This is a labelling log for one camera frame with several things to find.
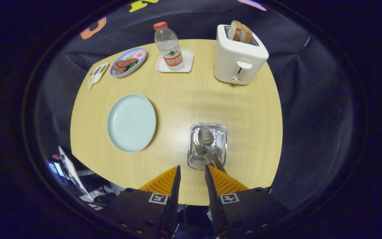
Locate metal spoon wooden handle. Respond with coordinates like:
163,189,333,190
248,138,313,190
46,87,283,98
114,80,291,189
198,127,227,174

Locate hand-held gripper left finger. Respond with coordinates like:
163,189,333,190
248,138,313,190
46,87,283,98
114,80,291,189
103,165,181,239

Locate white toaster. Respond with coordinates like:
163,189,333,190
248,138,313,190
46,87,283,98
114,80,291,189
214,24,269,85

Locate small metal tray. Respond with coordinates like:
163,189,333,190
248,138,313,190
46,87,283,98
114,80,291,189
187,123,228,170

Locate small white divided dish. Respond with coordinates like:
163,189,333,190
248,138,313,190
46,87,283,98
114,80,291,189
87,63,109,89

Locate clear water bottle red cap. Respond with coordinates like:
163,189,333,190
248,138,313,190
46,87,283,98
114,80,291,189
153,22,185,71

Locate brown meat pieces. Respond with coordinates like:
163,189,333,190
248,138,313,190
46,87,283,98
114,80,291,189
113,58,138,75

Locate blue plate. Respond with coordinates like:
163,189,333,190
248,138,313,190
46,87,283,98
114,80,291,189
109,47,147,78

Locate black backdrop cloth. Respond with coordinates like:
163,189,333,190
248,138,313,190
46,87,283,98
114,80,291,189
33,0,355,213

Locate pale green plate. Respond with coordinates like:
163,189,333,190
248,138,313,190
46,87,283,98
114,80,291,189
107,94,157,153

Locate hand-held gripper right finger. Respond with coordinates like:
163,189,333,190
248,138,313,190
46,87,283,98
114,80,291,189
205,165,289,238

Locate metal fork wooden handle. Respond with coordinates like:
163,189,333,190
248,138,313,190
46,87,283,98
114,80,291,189
193,142,216,168

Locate white square coaster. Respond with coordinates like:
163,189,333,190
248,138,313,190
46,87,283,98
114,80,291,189
156,49,194,73

